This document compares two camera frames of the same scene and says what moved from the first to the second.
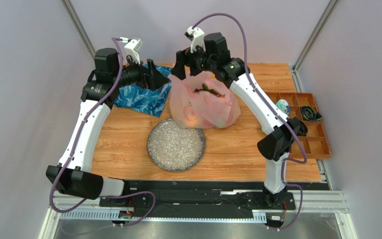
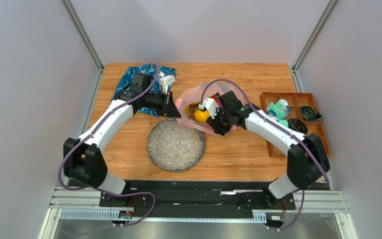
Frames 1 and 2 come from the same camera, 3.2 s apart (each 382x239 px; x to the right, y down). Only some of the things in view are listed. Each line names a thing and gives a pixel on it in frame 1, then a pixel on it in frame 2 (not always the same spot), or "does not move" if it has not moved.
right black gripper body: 188,61 -> 220,120
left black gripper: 157,79 -> 168,108
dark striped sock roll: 309,113 does not move
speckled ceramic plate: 175,148 does not move
